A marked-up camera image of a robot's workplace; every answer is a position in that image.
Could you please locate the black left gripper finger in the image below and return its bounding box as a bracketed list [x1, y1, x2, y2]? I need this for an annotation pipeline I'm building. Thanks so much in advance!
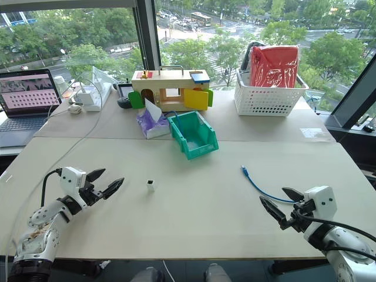
[101, 177, 125, 201]
[86, 167, 107, 183]

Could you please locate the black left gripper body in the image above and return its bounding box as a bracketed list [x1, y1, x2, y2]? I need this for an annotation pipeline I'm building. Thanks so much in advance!
[79, 180, 104, 207]

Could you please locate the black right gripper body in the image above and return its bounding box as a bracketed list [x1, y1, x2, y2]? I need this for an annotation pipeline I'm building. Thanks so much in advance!
[288, 199, 317, 233]

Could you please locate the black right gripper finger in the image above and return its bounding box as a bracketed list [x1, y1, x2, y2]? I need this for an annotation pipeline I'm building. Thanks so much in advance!
[281, 187, 306, 203]
[258, 196, 291, 231]

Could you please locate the purple tissue pack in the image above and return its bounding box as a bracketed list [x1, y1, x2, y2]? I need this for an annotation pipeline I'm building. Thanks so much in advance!
[135, 98, 172, 140]

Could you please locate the white power strip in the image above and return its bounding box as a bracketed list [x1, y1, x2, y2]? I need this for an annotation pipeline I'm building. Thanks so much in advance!
[84, 83, 114, 113]

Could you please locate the white power adapter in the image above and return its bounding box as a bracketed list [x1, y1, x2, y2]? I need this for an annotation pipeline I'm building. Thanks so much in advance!
[76, 90, 93, 107]

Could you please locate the black small screen device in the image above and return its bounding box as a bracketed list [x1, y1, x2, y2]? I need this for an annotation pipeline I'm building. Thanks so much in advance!
[117, 82, 133, 99]

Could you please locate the clear acrylic triangle stand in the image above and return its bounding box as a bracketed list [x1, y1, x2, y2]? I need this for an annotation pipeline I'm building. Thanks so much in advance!
[92, 65, 116, 86]

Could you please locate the green plastic storage bin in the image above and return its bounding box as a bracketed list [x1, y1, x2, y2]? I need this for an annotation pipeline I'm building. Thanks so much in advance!
[166, 112, 220, 161]

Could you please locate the white perforated plastic basket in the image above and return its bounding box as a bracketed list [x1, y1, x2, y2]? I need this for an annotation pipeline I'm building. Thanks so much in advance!
[233, 68, 310, 117]

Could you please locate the open laptop computer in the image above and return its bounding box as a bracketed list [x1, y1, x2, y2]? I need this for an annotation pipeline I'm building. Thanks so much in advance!
[0, 68, 63, 148]

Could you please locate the wooden lock box toy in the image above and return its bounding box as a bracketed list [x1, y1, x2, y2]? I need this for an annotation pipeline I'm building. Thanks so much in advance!
[130, 65, 214, 112]

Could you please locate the red plastic-wrapped bag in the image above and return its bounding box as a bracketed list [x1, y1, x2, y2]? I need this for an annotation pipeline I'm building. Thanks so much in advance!
[249, 44, 301, 88]

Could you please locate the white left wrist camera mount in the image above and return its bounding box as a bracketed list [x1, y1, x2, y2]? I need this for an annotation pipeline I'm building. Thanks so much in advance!
[59, 166, 88, 207]

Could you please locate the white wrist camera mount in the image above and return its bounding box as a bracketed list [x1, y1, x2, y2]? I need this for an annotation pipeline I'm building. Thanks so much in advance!
[303, 185, 338, 221]
[59, 166, 88, 207]

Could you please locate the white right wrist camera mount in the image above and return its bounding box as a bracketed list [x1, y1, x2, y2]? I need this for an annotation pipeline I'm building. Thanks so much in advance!
[303, 185, 338, 221]

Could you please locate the blue Ethernet cable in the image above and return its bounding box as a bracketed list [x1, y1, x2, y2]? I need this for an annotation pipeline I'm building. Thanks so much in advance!
[240, 164, 295, 204]

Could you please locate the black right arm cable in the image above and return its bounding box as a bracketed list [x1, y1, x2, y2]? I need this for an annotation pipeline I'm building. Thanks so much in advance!
[296, 209, 376, 245]

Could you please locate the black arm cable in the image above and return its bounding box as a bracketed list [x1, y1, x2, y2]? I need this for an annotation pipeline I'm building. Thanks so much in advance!
[41, 167, 63, 207]
[296, 209, 376, 245]

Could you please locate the long white cable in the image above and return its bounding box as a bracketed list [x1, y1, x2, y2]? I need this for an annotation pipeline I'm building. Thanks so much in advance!
[0, 78, 104, 282]

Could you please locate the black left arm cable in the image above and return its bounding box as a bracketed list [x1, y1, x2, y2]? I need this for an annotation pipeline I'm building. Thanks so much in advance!
[41, 167, 63, 207]

